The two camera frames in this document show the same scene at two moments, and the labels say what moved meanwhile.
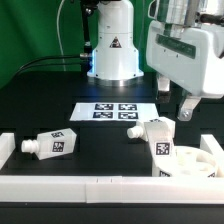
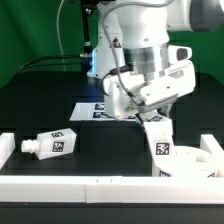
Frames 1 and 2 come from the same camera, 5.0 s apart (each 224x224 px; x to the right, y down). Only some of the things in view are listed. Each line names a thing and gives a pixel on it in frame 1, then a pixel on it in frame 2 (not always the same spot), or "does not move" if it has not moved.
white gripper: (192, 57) -> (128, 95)
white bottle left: (51, 144) does not move
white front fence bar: (112, 189) does not move
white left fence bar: (7, 146) does not move
